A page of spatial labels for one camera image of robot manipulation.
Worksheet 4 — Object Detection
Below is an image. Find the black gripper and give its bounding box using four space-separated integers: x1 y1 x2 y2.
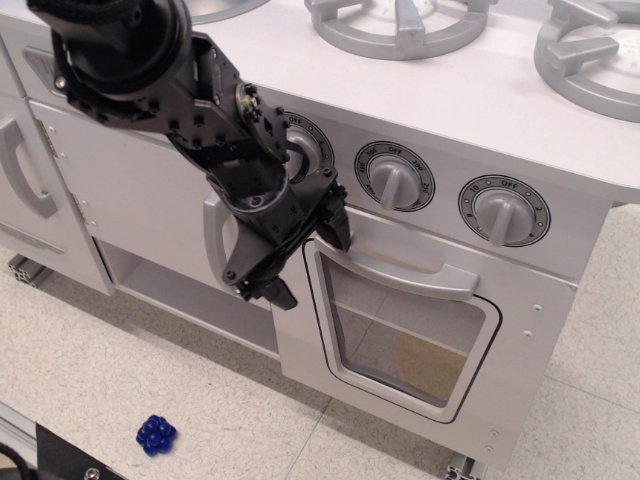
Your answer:
225 168 351 311

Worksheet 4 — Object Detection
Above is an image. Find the silver oven door handle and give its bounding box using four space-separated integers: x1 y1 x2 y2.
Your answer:
314 238 480 301

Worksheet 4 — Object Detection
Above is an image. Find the white toy oven door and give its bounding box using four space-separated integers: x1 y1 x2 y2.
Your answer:
274 210 576 470

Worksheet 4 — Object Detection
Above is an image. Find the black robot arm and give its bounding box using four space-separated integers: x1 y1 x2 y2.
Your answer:
28 1 351 310

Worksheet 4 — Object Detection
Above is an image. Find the middle grey stove knob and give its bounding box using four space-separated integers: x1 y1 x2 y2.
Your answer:
354 141 436 212

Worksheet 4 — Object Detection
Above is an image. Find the grey stove knob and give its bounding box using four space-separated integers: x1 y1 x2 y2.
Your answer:
458 175 551 248
285 112 334 183
354 141 436 212

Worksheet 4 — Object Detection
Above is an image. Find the left grey stove knob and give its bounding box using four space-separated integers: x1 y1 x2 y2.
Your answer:
285 112 334 183

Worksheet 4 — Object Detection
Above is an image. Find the white cabinet door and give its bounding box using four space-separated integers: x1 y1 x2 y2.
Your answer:
31 101 228 293
1 95 113 294

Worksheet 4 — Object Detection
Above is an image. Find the right grey stove knob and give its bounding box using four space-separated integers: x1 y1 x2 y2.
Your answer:
458 175 551 248

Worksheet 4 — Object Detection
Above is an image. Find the white toy kitchen unit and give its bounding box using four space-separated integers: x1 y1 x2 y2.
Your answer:
0 0 640 466

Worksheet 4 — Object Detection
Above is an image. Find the blue toy grape bunch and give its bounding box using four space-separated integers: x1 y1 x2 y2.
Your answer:
136 414 178 457

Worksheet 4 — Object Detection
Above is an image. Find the middle silver stove burner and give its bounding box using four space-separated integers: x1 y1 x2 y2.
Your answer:
305 1 494 61

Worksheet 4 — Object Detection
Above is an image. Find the white left cabinet door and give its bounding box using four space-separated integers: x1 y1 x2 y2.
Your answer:
1 95 113 294

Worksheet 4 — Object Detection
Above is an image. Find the silver vent grille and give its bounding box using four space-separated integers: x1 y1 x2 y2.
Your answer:
23 47 61 94

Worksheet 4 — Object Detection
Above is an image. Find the right silver stove burner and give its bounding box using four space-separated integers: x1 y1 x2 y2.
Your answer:
534 1 639 123

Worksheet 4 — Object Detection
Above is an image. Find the silver cabinet door handle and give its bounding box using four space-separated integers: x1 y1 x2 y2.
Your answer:
203 192 239 295

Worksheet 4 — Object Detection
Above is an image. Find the aluminium frame rail right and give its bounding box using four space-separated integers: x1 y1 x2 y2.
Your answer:
445 453 488 480

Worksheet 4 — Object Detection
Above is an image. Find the aluminium frame rail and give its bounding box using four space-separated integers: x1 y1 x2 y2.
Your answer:
8 255 51 288
445 453 488 480

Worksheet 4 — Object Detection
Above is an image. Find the silver left door handle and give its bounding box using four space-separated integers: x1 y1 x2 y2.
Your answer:
1 118 57 219

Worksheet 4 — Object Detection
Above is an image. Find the aluminium frame rail left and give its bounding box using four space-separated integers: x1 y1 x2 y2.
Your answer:
8 255 51 288

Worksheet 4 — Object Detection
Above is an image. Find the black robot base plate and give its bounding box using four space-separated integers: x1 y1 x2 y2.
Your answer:
36 424 123 480

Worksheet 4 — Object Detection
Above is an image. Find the black base cable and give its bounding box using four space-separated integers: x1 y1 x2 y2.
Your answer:
0 439 36 480

